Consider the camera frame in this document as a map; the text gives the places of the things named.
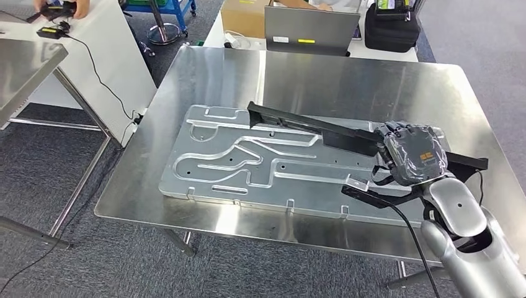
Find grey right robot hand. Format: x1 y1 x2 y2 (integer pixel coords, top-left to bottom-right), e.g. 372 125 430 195
373 120 450 188

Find black plastic plate bracket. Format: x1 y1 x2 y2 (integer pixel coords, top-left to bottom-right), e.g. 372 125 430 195
246 101 490 184

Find stainless steel workbench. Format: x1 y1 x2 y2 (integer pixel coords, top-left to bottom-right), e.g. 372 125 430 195
93 44 526 291

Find blue metal shelf rack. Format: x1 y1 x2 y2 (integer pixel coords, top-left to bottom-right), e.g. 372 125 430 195
122 0 197 26

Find black bag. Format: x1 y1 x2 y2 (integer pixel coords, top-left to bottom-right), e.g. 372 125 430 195
363 0 422 53

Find grey laptop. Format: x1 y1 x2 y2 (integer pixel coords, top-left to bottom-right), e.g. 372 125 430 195
264 6 362 57

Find stamped sheet metal panel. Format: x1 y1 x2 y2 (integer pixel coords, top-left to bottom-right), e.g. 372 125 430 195
158 104 451 228

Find cardboard box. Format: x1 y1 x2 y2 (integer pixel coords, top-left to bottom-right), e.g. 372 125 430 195
220 0 274 40

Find white desk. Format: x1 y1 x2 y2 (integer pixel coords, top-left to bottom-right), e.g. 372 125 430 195
0 0 158 149

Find person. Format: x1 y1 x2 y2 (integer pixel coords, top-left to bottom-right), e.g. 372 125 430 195
33 0 91 20

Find black power brick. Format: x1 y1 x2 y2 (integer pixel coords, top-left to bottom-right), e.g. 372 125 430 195
36 26 66 41

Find black handheld device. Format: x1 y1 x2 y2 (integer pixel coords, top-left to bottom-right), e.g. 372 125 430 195
25 1 78 24

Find stainless steel table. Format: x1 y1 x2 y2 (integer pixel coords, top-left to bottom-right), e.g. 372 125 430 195
0 38 114 251

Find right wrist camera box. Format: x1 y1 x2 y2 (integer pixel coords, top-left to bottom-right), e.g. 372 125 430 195
341 185 398 209

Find black camera cable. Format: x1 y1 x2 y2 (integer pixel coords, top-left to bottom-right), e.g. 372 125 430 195
386 203 442 298

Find white charger with cable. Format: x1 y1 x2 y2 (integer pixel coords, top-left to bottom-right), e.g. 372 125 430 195
223 30 252 50

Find chrome stanchion post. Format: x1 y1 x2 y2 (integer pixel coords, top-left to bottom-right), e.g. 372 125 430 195
147 0 182 46

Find black power cable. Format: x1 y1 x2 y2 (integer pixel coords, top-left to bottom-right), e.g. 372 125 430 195
0 32 145 294

